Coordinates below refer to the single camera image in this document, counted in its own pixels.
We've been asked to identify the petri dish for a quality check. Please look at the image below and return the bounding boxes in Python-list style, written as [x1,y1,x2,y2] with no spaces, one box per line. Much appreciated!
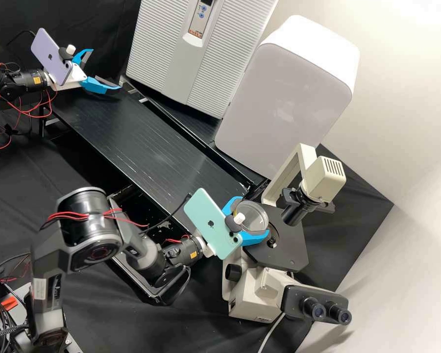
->
[234,200,270,233]

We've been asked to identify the left wrist camera phone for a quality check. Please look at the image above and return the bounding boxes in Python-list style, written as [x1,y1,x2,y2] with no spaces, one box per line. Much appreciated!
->
[30,28,82,84]

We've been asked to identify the cream microscope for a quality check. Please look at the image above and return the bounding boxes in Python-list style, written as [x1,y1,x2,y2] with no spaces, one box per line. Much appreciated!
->
[221,142,353,327]

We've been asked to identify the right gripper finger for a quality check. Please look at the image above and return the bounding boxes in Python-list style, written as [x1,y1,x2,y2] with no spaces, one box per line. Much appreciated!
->
[221,197,244,219]
[239,228,271,248]

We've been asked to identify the grey cable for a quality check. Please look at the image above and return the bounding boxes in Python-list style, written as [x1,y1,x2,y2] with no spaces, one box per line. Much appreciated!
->
[264,315,284,353]

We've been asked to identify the right wrist camera phone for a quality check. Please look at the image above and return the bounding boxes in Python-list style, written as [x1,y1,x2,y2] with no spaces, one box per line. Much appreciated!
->
[183,188,245,260]

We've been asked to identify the incubator door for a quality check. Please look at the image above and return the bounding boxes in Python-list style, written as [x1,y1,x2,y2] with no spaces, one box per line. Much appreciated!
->
[126,0,280,120]

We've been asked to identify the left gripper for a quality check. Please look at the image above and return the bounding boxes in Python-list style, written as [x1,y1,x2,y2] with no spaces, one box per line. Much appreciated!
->
[53,48,123,98]

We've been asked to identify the braided black cable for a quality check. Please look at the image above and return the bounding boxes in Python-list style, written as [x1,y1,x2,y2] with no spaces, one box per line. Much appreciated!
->
[0,320,28,346]

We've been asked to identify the black platform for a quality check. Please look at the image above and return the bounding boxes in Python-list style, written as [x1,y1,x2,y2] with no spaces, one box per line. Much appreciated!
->
[119,75,271,190]
[38,86,251,221]

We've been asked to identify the white box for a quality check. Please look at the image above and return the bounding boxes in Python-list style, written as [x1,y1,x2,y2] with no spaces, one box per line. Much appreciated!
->
[214,14,361,178]

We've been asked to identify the wrist camera phone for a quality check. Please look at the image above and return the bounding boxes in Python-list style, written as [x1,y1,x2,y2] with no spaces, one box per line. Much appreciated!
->
[183,188,245,260]
[30,28,82,84]

